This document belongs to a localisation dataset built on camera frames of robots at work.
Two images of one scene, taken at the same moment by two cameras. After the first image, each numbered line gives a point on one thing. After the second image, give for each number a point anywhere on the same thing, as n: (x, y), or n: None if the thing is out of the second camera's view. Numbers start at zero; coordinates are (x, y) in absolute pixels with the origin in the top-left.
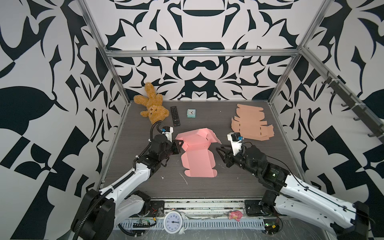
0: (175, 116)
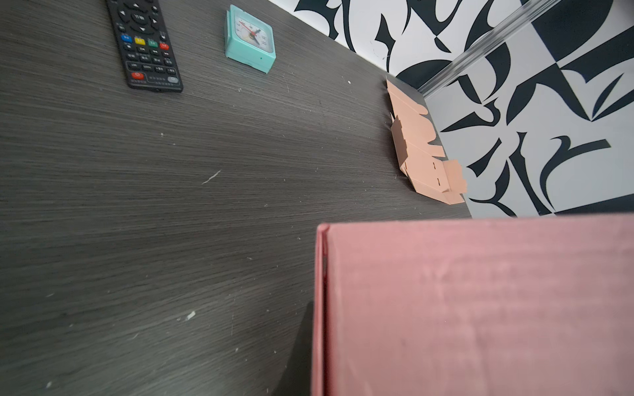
0: (149, 60)
